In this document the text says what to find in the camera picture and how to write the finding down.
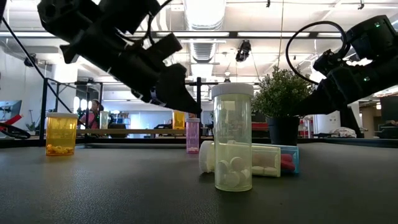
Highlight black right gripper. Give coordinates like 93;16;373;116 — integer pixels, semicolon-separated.
293;57;398;117

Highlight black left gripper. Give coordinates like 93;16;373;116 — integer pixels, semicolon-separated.
60;26;203;115

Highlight orange pill bottle white cap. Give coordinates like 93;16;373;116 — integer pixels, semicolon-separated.
45;112;80;157
172;110;187;130

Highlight pink pill bottle white cap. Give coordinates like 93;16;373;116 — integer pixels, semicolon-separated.
185;118;201;154

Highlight blue pill bottle red capsules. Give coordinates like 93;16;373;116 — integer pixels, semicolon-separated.
251;142;300;174

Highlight yellow pill bottle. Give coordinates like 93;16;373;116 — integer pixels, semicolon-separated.
99;111;110;130

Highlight black covered object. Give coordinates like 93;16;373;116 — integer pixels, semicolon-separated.
339;107;364;138

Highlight white cloth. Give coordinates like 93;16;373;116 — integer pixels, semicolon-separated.
330;126;358;139

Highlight artificial green plant black pot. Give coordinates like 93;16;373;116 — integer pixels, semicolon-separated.
250;64;317;146

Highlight black computer monitor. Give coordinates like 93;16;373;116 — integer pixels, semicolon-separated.
379;95;398;122

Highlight black ceiling spotlight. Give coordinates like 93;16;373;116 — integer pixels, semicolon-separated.
235;39;252;63
24;52;39;68

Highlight person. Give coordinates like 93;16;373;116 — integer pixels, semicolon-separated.
79;98;105;130

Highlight black table mat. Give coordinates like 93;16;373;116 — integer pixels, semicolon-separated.
0;142;398;224

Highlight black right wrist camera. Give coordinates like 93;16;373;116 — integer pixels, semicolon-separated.
312;49;349;74

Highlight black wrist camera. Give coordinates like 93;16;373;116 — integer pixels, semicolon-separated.
312;49;349;74
141;32;183;63

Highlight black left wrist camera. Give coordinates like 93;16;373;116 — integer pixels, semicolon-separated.
141;32;183;63

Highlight wooden shelf black metal frame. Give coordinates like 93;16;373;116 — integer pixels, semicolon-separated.
39;77;218;147

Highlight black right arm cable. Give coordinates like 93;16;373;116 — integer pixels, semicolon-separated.
285;20;348;85

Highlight wall screen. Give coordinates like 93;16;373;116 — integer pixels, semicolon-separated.
0;100;23;121

